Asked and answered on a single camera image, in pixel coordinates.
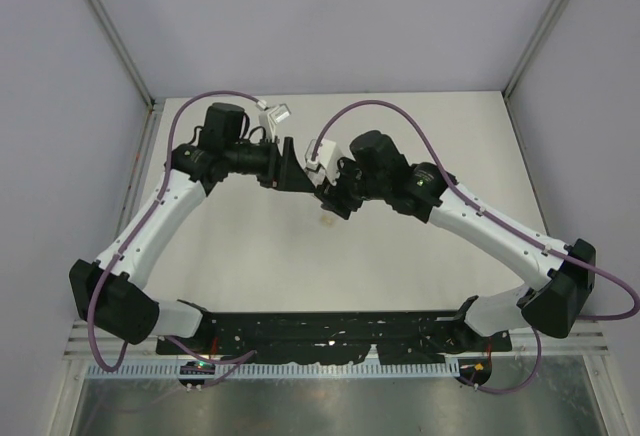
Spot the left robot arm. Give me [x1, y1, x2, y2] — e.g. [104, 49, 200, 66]
[69, 103, 313, 354]

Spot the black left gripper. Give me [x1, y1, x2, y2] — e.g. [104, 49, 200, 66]
[225, 135, 316, 192]

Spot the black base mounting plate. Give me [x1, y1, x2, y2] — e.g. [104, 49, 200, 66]
[179, 311, 512, 366]

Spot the translucent weekly pill organizer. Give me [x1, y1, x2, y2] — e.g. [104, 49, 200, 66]
[320, 212, 337, 228]

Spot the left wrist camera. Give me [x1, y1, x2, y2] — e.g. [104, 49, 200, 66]
[256, 100, 291, 142]

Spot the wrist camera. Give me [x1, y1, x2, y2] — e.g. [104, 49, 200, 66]
[304, 139, 343, 187]
[256, 100, 291, 142]

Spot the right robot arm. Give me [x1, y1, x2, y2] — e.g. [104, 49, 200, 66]
[305, 130, 595, 350]

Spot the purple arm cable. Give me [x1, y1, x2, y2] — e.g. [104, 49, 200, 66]
[309, 99, 640, 396]
[87, 89, 266, 387]

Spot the left aluminium frame post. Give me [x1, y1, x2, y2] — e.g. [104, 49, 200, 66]
[84, 0, 155, 109]

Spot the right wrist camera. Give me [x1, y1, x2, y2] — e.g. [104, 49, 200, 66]
[304, 139, 343, 187]

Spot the white slotted cable duct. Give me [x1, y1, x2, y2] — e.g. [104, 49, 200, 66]
[86, 358, 460, 380]

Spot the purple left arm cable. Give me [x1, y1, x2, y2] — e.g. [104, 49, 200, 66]
[87, 89, 266, 387]

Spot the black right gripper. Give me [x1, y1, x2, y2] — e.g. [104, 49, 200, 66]
[314, 153, 389, 220]

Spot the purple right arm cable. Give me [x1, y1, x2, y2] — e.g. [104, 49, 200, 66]
[309, 99, 640, 396]

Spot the aluminium frame corner post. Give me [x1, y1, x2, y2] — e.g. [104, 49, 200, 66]
[502, 0, 571, 101]

